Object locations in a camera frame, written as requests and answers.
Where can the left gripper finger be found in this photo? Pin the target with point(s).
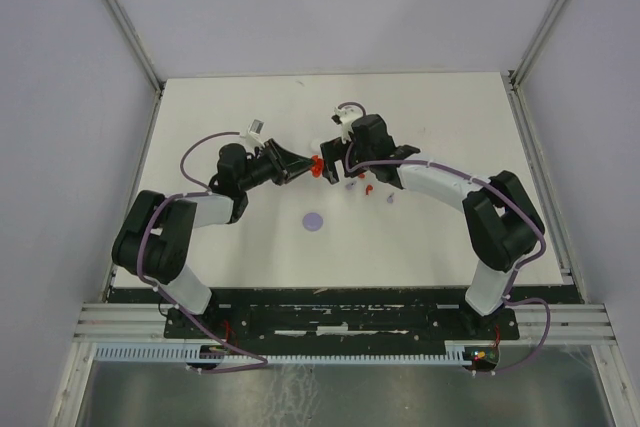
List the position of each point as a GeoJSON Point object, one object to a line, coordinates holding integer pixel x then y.
{"type": "Point", "coordinates": [295, 170]}
{"type": "Point", "coordinates": [283, 156]}

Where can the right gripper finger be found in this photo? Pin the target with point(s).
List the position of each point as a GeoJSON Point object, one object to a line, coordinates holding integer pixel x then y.
{"type": "Point", "coordinates": [334, 150]}
{"type": "Point", "coordinates": [330, 171]}

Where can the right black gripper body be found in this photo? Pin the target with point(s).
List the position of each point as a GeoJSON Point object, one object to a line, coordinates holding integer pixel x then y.
{"type": "Point", "coordinates": [360, 158]}

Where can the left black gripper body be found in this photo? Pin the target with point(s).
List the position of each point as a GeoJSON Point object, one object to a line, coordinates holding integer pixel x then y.
{"type": "Point", "coordinates": [266, 167]}

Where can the orange round charging case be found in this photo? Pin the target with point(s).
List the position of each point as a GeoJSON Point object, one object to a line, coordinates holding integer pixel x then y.
{"type": "Point", "coordinates": [318, 166]}

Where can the white round charging case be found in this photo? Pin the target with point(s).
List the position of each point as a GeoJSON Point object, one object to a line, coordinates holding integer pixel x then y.
{"type": "Point", "coordinates": [316, 143]}

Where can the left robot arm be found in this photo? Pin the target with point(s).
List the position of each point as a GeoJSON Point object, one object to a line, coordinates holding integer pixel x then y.
{"type": "Point", "coordinates": [154, 239]}

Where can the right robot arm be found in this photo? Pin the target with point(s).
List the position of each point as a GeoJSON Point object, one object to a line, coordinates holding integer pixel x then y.
{"type": "Point", "coordinates": [505, 230]}

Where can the purple round charging case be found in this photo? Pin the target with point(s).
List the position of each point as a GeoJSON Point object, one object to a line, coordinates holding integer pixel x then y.
{"type": "Point", "coordinates": [312, 221]}

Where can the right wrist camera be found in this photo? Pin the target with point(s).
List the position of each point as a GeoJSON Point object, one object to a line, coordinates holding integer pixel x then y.
{"type": "Point", "coordinates": [344, 117]}

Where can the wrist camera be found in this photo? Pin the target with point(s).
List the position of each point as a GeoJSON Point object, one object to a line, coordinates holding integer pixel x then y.
{"type": "Point", "coordinates": [252, 134]}
{"type": "Point", "coordinates": [344, 117]}

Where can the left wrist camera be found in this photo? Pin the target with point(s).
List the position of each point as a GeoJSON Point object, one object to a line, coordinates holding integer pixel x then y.
{"type": "Point", "coordinates": [252, 134]}

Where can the right aluminium frame post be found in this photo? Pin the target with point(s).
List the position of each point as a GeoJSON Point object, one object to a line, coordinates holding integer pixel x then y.
{"type": "Point", "coordinates": [542, 35]}

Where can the aluminium frame post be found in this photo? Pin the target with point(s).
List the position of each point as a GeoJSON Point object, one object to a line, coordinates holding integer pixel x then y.
{"type": "Point", "coordinates": [542, 35]}
{"type": "Point", "coordinates": [134, 42]}

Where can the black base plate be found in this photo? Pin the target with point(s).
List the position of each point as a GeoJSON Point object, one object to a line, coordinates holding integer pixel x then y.
{"type": "Point", "coordinates": [379, 343]}

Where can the left aluminium frame post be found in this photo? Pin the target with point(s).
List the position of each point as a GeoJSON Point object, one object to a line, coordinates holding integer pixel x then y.
{"type": "Point", "coordinates": [134, 42]}

